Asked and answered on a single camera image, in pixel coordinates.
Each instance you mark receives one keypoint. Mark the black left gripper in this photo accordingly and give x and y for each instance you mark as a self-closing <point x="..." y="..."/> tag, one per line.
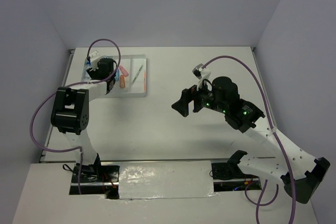
<point x="93" y="72"/>

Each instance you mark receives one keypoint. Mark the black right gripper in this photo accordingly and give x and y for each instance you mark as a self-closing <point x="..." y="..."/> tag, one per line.
<point x="187" y="95"/>

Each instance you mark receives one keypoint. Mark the pink translucent eraser case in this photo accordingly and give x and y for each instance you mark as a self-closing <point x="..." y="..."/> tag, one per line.
<point x="123" y="71"/>

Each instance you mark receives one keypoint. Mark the clear bottle blue cap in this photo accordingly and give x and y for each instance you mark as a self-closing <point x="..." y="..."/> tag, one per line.
<point x="85" y="75"/>

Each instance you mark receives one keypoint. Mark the orange eraser case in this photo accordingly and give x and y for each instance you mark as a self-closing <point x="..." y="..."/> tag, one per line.
<point x="122" y="82"/>

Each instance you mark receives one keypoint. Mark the green pen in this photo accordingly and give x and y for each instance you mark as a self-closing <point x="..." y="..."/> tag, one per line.
<point x="137" y="75"/>

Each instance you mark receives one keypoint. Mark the orange highlighter pen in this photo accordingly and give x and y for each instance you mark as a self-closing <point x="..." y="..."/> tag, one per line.
<point x="145" y="80"/>

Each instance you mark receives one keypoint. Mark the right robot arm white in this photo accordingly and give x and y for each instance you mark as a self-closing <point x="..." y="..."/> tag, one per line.
<point x="293" y="166"/>

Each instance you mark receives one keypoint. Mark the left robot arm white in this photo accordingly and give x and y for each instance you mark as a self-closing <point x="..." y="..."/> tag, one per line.
<point x="70" y="113"/>

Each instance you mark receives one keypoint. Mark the white divided organizer tray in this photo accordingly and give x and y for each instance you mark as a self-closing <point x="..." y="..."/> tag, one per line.
<point x="132" y="64"/>

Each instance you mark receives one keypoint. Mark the silver foil covered panel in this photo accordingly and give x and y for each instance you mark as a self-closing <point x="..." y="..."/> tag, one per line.
<point x="165" y="180"/>

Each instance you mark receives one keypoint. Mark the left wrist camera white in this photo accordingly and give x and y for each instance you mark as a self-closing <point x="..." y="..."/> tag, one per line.
<point x="93" y="55"/>

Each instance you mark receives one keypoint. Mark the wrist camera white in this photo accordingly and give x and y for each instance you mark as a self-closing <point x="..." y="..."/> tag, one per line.
<point x="201" y="73"/>
<point x="93" y="55"/>

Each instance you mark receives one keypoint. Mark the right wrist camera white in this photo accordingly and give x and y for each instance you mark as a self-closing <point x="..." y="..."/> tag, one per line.
<point x="201" y="73"/>

